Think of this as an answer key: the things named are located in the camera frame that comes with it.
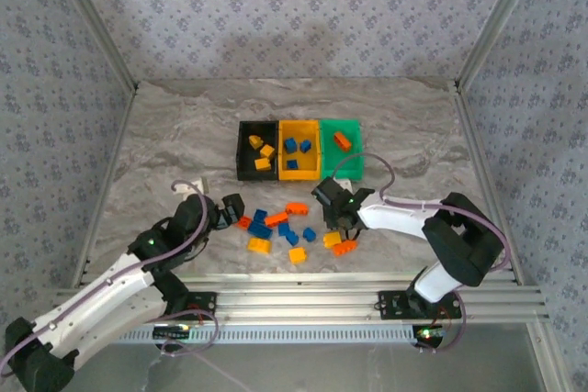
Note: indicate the black plastic bin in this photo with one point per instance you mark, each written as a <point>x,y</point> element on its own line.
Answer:
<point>245,171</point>

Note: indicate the yellow plastic bin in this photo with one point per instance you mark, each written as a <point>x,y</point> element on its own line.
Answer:
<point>299,156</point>

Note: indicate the aluminium frame upright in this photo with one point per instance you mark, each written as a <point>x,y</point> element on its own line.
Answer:
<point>496,20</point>
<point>94,20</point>

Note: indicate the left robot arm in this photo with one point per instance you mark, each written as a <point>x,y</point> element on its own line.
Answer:
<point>92,305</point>

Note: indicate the small circuit board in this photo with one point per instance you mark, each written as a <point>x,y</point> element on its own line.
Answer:
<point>429,333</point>
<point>172,331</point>

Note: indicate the orange lego brick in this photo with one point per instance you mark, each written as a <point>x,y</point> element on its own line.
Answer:
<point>343,249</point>
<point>243,222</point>
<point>276,219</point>
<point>342,141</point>
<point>297,208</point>

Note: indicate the aluminium table side rail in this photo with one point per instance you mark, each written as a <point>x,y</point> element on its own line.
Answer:
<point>473,135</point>
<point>108,181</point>

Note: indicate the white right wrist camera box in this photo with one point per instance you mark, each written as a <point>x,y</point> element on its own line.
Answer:
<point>342,180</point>

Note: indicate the long blue lego brick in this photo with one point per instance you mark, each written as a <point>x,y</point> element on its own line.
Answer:
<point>259,228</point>

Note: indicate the long yellow lego brick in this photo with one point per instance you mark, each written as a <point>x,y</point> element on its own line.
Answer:
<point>258,245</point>

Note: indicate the green plastic bin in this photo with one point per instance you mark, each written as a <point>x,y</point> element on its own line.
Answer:
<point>328,153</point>

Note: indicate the small yellow lego brick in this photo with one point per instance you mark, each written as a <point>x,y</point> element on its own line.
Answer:
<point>255,141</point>

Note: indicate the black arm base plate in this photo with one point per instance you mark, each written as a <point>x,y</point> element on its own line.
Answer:
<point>390,305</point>
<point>204,300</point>

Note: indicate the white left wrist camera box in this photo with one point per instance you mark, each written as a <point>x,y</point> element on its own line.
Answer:
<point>190,187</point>

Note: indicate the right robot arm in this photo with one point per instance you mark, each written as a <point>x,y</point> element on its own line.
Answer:
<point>399,217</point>

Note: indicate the aluminium frame leg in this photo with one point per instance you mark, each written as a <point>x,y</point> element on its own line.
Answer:
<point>549,360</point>

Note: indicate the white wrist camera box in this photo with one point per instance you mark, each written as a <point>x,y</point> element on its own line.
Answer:
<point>342,180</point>
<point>190,187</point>

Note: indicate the aluminium base rail beam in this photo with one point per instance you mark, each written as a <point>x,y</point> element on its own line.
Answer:
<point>294,300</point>

